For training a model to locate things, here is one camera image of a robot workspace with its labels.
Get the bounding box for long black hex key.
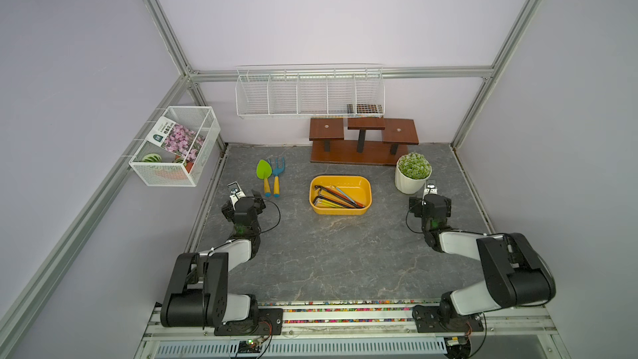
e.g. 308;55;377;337
313;184;361;209

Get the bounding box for yellow plastic storage box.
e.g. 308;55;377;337
309;175;373;216

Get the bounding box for yellow hex key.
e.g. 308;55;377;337
314;200;341;209

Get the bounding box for red hex key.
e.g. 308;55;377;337
342;193;367;208

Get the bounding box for short black hex key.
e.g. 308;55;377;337
312;195;352;209

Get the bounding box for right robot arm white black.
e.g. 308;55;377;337
408;194;557;320

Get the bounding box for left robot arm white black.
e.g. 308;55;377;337
160;182;266;335

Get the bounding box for colourful box in shelf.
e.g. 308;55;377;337
347;103;384;116

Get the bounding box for white pot green plant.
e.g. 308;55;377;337
395;152;432;194

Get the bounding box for green garden trowel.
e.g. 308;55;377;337
256;160;272;197

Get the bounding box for blue garden rake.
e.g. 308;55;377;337
268;157;286;197

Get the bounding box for brown wooden stand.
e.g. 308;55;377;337
309;117;420;166

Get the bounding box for flower seed packet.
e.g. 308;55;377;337
146;116;204;162

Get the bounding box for green striped ball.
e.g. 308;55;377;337
141;153;163;163

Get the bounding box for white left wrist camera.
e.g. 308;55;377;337
227;182;246;206

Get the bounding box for white wire side basket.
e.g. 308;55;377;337
129;106;220;187

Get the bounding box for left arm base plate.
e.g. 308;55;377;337
214;308;284;337

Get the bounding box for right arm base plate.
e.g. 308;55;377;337
412;305;485;335

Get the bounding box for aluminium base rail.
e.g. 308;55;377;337
135;300;571;358

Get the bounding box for white wire wall shelf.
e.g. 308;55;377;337
235;64;385;117

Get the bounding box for aluminium frame profiles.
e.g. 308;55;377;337
1;0;543;358

